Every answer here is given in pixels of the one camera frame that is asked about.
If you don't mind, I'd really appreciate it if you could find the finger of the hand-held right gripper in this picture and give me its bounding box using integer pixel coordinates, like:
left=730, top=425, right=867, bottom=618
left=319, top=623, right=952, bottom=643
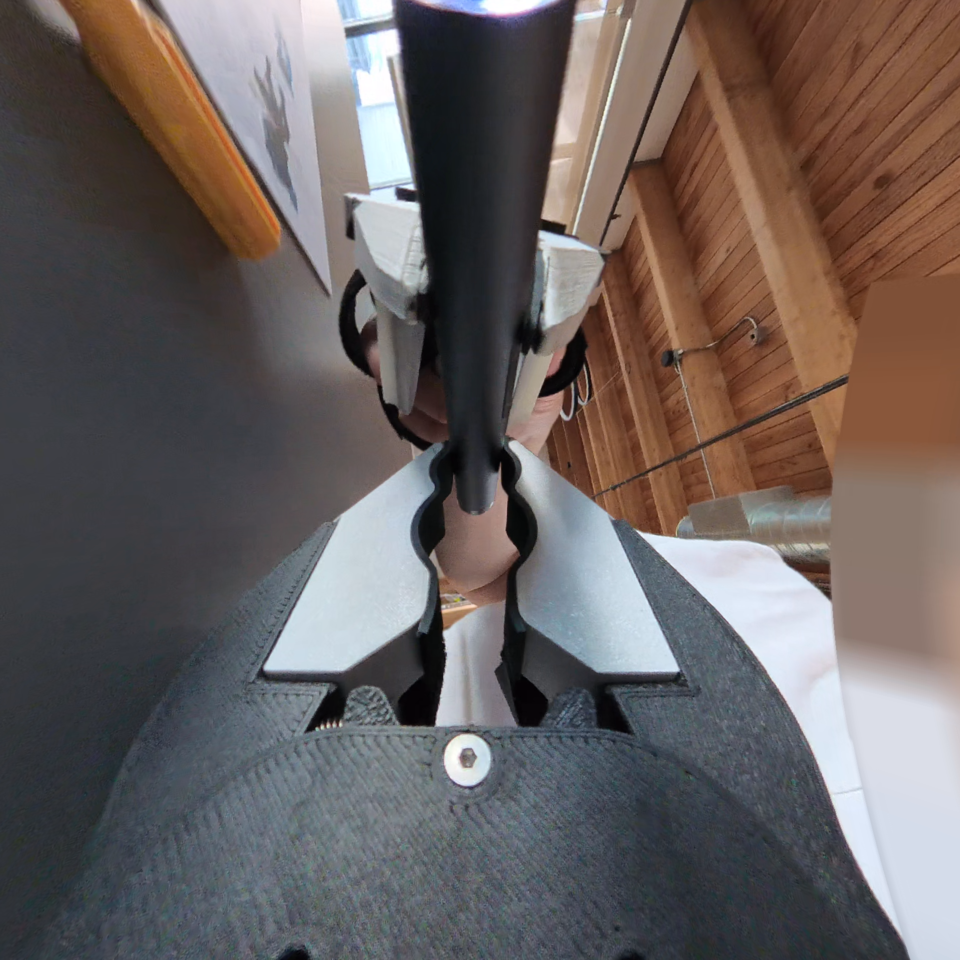
left=510, top=231, right=607, bottom=430
left=345, top=193, right=432, bottom=417

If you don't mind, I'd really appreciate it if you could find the person's right forearm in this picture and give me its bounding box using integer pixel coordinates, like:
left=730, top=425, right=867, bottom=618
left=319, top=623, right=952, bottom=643
left=433, top=498, right=526, bottom=607

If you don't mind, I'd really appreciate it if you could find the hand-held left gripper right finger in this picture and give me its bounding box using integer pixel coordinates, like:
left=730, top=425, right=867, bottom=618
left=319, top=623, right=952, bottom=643
left=496, top=441, right=682, bottom=727

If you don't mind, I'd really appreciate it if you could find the black electric screwdriver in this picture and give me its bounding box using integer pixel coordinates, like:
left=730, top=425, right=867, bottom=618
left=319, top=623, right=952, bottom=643
left=393, top=0, right=580, bottom=517

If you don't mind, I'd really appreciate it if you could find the person's right hand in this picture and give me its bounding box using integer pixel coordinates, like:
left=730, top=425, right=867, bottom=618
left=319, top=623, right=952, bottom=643
left=360, top=318, right=565, bottom=460

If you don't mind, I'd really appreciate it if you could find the silver ventilation duct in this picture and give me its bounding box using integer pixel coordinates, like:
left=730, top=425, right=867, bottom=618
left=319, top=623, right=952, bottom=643
left=675, top=486, right=835, bottom=565

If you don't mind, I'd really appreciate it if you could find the grey ceiling conduit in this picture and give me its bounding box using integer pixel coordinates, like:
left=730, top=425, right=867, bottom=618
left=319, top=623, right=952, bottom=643
left=660, top=316, right=768, bottom=370

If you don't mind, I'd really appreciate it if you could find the black metal tie rod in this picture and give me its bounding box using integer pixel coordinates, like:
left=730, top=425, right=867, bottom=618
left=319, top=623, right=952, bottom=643
left=591, top=373, right=850, bottom=499

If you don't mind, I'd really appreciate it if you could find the yellow wooden board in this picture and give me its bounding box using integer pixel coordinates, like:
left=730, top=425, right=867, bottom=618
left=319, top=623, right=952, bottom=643
left=58, top=0, right=283, bottom=262

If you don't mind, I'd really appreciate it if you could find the white cable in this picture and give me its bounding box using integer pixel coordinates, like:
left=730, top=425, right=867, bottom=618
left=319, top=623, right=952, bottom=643
left=558, top=367, right=595, bottom=423

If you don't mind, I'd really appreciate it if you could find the large window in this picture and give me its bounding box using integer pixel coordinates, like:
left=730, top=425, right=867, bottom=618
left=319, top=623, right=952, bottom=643
left=337, top=0, right=639, bottom=226

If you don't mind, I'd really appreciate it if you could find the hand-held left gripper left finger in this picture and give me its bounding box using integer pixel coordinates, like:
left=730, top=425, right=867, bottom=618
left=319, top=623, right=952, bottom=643
left=262, top=442, right=456, bottom=725

